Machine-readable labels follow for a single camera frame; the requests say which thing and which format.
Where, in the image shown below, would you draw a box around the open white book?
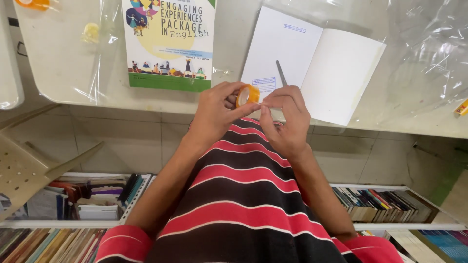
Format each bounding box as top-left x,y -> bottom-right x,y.
240,5 -> 387,126

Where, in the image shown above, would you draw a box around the beige perforated chair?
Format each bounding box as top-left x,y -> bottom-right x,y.
0,104 -> 105,223

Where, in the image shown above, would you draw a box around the person's right hand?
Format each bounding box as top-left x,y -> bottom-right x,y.
260,85 -> 312,160

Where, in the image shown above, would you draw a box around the person's left hand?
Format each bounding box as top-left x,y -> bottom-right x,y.
186,81 -> 261,147

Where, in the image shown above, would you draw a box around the yellow red small packet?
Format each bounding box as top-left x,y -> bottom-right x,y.
454,98 -> 468,117

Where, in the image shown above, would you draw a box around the crumpled yellowish tape piece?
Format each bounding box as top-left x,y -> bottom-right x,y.
82,23 -> 100,44

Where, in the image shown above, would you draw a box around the grey metal scissors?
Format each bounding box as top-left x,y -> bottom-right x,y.
275,60 -> 289,88

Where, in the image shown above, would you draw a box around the clear plastic sheet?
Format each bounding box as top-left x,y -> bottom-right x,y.
15,0 -> 234,104
261,0 -> 468,126

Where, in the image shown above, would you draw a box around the white shelf with books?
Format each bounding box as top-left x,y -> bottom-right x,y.
0,172 -> 468,263

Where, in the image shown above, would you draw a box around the red black striped shirt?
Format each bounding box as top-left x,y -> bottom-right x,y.
94,117 -> 404,263

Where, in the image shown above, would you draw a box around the orange clear tape roll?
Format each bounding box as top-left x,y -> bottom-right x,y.
236,84 -> 261,108

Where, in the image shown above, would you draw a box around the colourful cover textbook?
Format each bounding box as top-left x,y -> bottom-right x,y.
122,0 -> 217,93

